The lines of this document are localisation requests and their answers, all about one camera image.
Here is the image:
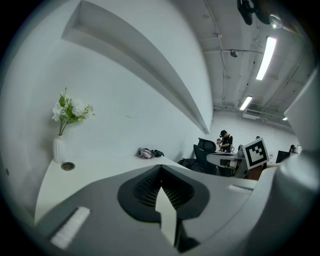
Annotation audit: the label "white table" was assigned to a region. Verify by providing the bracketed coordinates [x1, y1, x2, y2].
[33, 154, 258, 226]

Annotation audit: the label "black bag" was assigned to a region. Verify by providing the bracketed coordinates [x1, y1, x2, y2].
[177, 157, 206, 174]

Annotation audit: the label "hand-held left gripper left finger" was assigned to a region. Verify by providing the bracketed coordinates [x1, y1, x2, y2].
[34, 164, 176, 256]

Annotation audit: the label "black monitor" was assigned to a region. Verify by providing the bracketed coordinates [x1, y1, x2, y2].
[275, 150, 291, 164]

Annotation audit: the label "white artificial flowers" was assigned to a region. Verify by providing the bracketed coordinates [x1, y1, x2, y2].
[51, 87, 96, 137]

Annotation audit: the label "ceiling air conditioner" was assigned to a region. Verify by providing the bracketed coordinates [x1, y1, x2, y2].
[241, 108, 263, 120]

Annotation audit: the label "round cable grommet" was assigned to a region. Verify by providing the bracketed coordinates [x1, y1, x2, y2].
[60, 161, 76, 172]

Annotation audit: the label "short ceiling light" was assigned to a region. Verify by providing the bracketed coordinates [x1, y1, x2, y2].
[239, 95, 254, 111]

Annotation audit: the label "pink umbrella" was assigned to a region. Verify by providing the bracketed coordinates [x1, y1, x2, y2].
[136, 147, 156, 160]

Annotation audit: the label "white ribbed vase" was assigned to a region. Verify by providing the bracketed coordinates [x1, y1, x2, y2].
[52, 134, 67, 164]

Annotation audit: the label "black head-worn camera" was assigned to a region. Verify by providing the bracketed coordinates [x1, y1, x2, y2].
[236, 0, 285, 30]

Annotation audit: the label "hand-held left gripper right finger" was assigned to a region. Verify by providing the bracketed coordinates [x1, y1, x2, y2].
[159, 164, 261, 254]

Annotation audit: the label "black office chair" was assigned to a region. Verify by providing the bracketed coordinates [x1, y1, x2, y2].
[192, 137, 219, 175]

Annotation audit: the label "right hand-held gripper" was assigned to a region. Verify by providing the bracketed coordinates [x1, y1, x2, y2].
[234, 136, 270, 180]

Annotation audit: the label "long ceiling light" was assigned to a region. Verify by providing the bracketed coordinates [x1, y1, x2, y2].
[255, 36, 278, 81]

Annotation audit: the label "grey office desk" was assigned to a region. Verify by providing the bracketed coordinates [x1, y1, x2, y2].
[206, 151, 245, 177]

